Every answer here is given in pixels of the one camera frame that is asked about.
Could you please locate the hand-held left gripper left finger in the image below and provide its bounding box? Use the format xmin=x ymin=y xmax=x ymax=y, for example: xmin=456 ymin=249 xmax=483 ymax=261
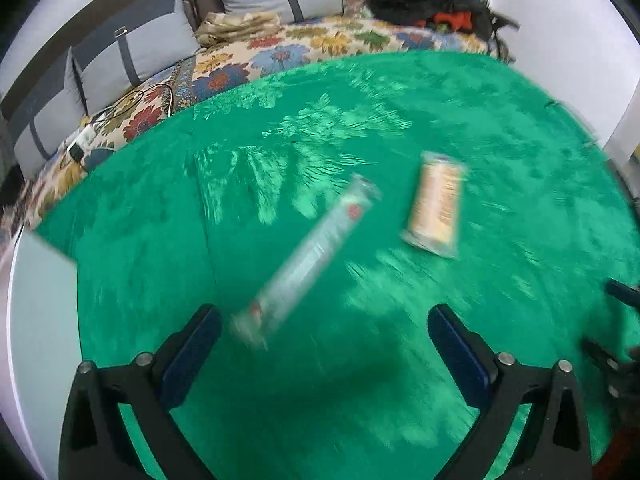
xmin=59 ymin=303 xmax=223 ymax=480

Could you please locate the dark handbag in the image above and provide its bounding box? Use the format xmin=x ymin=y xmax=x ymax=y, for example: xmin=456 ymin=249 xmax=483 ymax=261
xmin=480 ymin=7 xmax=521 ymax=63

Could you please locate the thin cable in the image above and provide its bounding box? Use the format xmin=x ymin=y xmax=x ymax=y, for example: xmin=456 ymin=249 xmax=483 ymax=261
xmin=90 ymin=82 xmax=176 ymax=126

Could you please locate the white storage box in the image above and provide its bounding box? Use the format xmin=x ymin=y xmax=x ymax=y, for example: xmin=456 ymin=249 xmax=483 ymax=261
xmin=0 ymin=225 xmax=81 ymax=480

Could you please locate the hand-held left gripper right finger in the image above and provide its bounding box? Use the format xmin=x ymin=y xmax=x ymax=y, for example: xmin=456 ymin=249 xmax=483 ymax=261
xmin=428 ymin=303 xmax=593 ymax=480

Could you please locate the long clear snack packet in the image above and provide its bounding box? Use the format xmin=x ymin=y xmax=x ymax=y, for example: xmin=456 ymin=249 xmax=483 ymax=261
xmin=231 ymin=174 xmax=383 ymax=352

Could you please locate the clear bread packet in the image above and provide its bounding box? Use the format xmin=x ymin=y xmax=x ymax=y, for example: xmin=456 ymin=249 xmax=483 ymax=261
xmin=400 ymin=151 xmax=470 ymax=261

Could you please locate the white power strip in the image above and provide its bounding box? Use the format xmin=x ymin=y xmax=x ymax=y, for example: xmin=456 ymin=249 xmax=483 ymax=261
xmin=60 ymin=125 xmax=98 ymax=163

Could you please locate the green patterned blanket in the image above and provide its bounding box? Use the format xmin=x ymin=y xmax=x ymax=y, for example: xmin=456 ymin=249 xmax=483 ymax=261
xmin=32 ymin=50 xmax=640 ymax=480

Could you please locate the beige folded cloth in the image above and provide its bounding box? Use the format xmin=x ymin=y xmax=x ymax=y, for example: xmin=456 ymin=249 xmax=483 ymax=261
xmin=194 ymin=10 xmax=281 ymax=48

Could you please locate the floral bedsheet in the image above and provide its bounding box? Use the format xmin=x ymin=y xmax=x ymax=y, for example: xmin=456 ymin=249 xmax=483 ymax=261
xmin=0 ymin=15 xmax=516 ymax=231

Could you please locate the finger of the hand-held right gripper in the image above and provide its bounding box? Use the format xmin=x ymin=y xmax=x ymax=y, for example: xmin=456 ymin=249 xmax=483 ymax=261
xmin=606 ymin=280 xmax=640 ymax=309
xmin=581 ymin=338 xmax=626 ymax=376

